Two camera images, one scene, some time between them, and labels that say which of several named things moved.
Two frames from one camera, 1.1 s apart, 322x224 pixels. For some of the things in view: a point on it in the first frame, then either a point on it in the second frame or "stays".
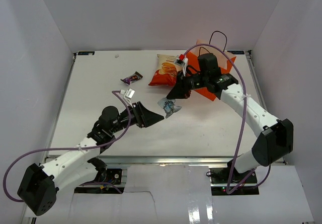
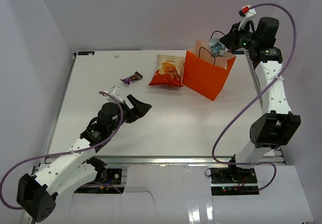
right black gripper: (179, 91) -> (231, 40)
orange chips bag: (166, 73) stays
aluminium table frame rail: (169, 160) stays
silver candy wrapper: (169, 106) -> (217, 48)
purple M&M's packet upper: (134, 77) stays
